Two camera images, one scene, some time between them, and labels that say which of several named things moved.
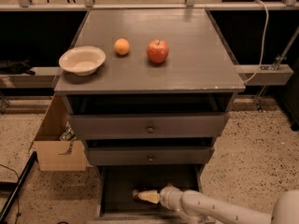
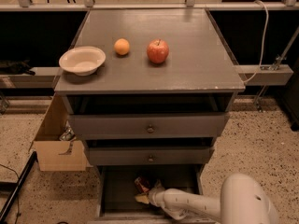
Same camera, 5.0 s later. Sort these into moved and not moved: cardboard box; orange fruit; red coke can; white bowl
Moved: red coke can
Not moved: white bowl; cardboard box; orange fruit
